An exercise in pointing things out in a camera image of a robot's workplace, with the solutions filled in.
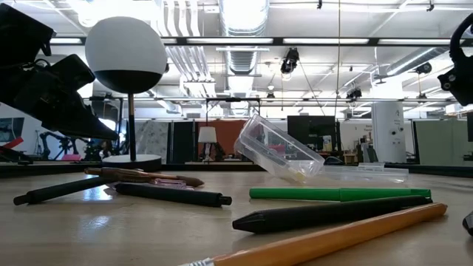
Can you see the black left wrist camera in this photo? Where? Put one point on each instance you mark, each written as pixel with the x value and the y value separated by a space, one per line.
pixel 72 72

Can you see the brown pen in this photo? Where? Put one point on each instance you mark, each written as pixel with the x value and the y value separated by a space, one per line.
pixel 122 173

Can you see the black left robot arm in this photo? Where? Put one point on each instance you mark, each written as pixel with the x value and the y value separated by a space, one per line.
pixel 22 33

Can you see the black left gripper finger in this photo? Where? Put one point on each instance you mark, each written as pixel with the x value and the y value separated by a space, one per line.
pixel 81 118

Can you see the overhead light bar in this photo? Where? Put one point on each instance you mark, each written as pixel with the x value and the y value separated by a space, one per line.
pixel 278 41

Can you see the background black robot arm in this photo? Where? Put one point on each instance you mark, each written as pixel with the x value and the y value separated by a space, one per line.
pixel 48 138

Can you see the white cylindrical column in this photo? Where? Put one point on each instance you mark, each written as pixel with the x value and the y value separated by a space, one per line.
pixel 388 133

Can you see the black triangular pen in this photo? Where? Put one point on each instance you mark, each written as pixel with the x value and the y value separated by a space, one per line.
pixel 314 214

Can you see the orange partition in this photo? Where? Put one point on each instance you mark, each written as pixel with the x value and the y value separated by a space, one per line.
pixel 229 133

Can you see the green partition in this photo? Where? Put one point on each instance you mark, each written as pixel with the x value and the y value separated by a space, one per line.
pixel 436 142

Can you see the black pen with clicker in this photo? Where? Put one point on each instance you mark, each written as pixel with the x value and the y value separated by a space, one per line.
pixel 166 194

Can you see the white and black globe lamp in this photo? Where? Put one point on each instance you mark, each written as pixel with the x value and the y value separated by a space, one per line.
pixel 125 44

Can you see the green marker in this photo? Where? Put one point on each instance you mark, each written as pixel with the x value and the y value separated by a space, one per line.
pixel 314 194

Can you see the table lamp with white shade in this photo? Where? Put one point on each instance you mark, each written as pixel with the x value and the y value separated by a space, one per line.
pixel 207 134

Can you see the yellow pencil with eraser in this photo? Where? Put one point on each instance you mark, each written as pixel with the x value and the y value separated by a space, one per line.
pixel 332 236

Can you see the clear plastic supply box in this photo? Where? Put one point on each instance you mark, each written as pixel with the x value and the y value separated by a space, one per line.
pixel 277 149

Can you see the small black object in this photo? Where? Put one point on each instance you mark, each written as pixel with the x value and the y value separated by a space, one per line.
pixel 469 223

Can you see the silver ceiling duct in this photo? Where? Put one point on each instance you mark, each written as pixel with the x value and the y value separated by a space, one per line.
pixel 244 22

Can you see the black ceiling spotlight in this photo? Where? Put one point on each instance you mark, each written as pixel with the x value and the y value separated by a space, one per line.
pixel 354 94
pixel 290 61
pixel 424 68

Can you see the wall picture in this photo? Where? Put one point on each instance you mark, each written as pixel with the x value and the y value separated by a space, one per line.
pixel 11 127

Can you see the slim black pen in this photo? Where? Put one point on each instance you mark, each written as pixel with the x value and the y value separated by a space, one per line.
pixel 55 190

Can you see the clear plastic box lid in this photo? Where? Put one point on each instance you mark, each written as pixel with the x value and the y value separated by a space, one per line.
pixel 366 173

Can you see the black table edge rail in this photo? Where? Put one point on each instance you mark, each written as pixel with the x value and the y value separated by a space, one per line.
pixel 221 167

